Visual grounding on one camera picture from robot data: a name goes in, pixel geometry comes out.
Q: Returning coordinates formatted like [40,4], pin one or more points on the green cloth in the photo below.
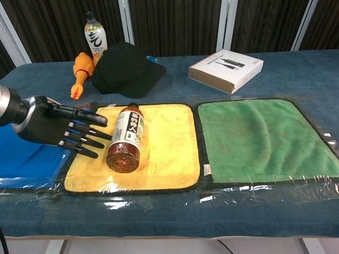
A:
[265,143]

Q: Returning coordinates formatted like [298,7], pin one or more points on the brown tea bottle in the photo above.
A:
[127,137]

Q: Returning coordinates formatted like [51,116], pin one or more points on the clear white-label drink bottle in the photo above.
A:
[95,37]

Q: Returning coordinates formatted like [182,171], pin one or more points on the white table leg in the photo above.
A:
[308,246]
[54,246]

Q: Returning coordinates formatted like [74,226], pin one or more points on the orange rubber chicken toy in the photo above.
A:
[82,67]

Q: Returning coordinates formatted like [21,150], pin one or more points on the white partition frame post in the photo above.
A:
[227,23]
[13,39]
[306,23]
[126,21]

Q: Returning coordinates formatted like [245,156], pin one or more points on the black baseball cap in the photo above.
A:
[127,71]

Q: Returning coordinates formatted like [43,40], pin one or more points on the white cardboard box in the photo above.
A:
[225,68]

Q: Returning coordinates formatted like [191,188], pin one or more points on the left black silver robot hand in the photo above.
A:
[42,124]

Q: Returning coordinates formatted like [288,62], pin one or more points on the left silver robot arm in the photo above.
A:
[9,105]

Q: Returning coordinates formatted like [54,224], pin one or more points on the clear plastic sheet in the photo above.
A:
[159,198]

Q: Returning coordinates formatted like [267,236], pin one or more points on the blue table cover cloth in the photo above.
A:
[169,222]

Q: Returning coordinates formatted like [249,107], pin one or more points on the small blue packet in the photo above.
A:
[151,59]

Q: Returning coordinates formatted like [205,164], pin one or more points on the yellow cloth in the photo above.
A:
[169,143]

